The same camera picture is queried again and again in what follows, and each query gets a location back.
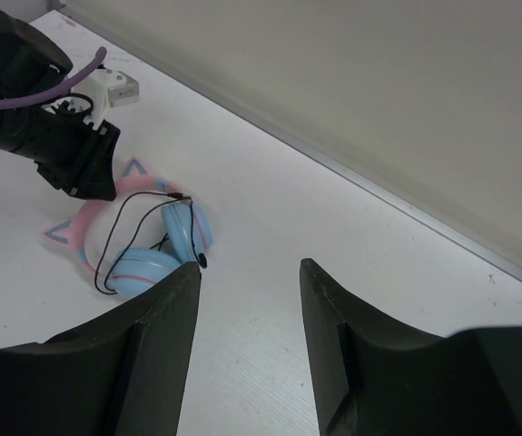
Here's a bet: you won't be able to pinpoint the rear metal table rail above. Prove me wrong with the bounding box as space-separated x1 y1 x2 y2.
60 1 522 282

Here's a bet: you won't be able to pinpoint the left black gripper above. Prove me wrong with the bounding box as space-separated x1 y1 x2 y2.
15 108 121 202

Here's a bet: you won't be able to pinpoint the pink blue cat-ear headphones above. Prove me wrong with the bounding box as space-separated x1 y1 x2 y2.
43 157 213 299

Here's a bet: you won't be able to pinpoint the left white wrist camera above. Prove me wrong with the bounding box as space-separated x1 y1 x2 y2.
46 66 141 126

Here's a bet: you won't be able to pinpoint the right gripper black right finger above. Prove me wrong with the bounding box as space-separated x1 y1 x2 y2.
300 258 522 435

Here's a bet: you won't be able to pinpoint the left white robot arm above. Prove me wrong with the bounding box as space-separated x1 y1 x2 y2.
0 10 121 201

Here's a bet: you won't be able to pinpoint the thin black headphone cable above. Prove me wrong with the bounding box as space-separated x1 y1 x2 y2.
92 190 211 296

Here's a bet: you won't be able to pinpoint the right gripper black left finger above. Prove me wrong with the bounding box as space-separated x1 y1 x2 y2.
0 263 201 435

